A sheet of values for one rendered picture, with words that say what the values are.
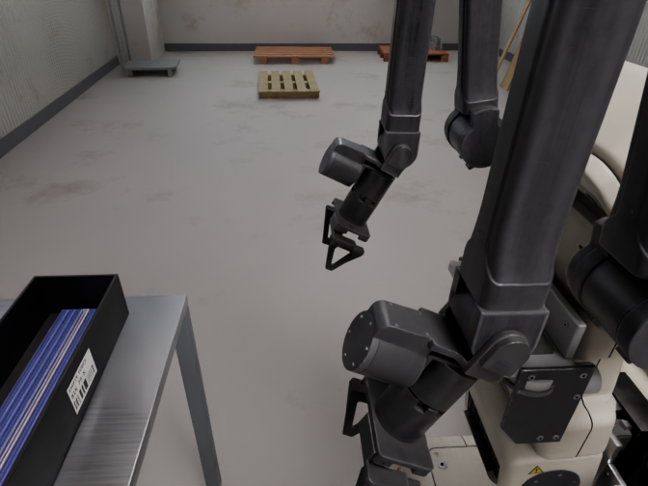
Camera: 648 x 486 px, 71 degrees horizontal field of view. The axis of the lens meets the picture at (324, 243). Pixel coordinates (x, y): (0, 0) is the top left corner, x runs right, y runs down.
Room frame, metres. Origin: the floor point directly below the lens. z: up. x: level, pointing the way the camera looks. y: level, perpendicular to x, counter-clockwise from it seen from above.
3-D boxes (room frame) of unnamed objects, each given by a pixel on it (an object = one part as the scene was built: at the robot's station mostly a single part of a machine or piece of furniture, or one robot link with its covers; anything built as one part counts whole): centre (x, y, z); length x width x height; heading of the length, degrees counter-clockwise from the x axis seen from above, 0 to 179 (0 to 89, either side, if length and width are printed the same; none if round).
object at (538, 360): (0.54, -0.31, 0.99); 0.28 x 0.16 x 0.22; 4
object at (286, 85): (5.97, 0.50, 0.05); 1.12 x 0.76 x 0.10; 9
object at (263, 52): (7.86, 0.55, 0.06); 1.30 x 0.88 x 0.12; 97
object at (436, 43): (8.16, -1.41, 0.15); 1.09 x 0.76 x 0.31; 97
